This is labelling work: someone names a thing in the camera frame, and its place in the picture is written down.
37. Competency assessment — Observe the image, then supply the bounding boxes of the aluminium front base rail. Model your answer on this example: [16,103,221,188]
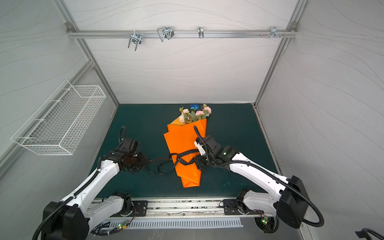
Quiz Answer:
[59,196,307,221]

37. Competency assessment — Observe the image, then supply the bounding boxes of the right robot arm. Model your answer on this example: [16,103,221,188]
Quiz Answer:
[194,136,325,229]

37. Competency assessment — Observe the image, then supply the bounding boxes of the middle metal U-bolt clamp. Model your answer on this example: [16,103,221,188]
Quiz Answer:
[157,26,175,42]

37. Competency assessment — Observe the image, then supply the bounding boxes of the peach fake flower stem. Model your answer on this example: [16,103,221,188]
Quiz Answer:
[178,107,190,124]

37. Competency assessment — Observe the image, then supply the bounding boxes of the white slotted cable duct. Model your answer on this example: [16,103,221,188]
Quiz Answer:
[125,217,244,230]

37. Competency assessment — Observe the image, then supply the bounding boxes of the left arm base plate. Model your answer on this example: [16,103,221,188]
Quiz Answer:
[117,201,149,217]

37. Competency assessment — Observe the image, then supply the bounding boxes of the left metal U-bolt clamp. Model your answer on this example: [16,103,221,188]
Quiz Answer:
[128,32,142,51]

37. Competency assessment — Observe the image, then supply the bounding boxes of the white wire basket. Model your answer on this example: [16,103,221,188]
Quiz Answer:
[11,80,106,156]

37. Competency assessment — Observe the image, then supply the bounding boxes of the orange wrapping paper sheet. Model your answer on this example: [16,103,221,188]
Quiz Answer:
[164,119,207,188]

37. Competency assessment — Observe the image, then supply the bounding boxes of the metal u-bolt clamp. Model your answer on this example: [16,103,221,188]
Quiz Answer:
[157,26,175,42]
[128,32,142,51]

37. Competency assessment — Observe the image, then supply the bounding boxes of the small metal hook bracket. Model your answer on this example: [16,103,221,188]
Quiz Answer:
[198,27,204,39]

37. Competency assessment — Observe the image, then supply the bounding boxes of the green table mat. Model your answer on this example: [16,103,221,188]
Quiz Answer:
[98,104,277,198]

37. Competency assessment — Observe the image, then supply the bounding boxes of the pink fake flower stem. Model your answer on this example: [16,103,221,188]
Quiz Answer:
[196,104,212,120]

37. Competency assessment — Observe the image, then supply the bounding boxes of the blue fake flower stem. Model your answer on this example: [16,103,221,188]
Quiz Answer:
[190,104,200,111]

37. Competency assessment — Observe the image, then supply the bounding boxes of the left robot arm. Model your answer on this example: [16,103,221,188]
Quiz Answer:
[32,138,148,240]

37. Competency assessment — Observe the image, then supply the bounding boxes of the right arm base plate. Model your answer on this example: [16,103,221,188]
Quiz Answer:
[219,199,265,216]

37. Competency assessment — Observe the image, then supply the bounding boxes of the aluminium cross rail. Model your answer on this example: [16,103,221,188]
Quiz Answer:
[65,23,299,40]

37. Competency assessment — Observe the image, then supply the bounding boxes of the black ribbon strap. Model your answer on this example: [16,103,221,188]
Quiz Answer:
[145,149,200,176]

